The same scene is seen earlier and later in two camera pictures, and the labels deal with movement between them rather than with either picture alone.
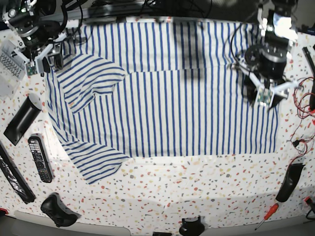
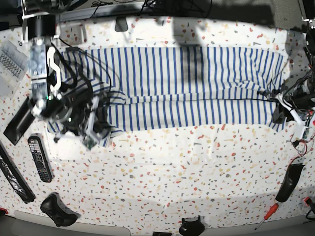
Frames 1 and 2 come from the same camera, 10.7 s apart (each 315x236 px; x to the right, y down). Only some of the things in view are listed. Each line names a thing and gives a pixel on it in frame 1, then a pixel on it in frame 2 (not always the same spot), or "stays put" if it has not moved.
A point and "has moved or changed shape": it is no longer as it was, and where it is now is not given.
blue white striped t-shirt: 128,90 has moved or changed shape
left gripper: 264,66 -> 297,104
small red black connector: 308,200 stays put
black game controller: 53,207 stays put
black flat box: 18,127 stays put
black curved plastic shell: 291,179 stays put
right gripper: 33,45 -> 76,110
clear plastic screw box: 12,69 stays put
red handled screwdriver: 270,213 stays put
